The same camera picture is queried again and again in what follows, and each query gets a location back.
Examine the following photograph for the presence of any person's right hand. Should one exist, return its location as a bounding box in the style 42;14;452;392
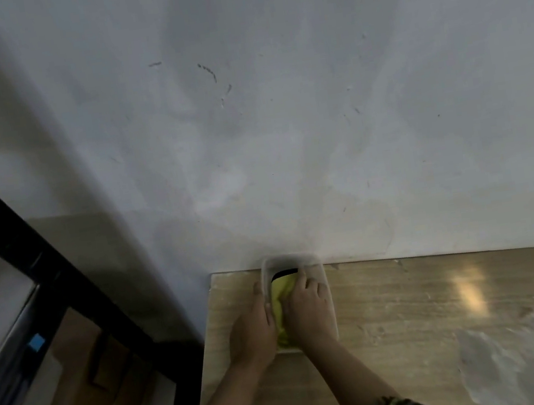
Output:
277;267;342;353

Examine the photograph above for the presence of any person's left hand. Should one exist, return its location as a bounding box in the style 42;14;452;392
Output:
219;279;284;372

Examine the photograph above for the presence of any yellow cloth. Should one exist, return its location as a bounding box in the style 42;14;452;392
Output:
267;273;314;352

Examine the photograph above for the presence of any clear plastic container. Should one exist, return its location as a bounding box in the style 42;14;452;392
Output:
257;247;344;359

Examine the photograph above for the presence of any person's right forearm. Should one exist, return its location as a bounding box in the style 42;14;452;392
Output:
304;329;403;405

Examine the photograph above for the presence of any person's left forearm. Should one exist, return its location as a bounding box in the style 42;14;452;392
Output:
190;355;278;405

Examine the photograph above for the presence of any brown cardboard box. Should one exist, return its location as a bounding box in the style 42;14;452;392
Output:
0;293;180;405

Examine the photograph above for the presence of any blue tape piece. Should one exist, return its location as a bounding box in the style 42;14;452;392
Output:
25;332;50;354

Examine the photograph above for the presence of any black metal frame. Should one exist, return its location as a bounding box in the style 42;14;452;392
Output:
0;105;214;405

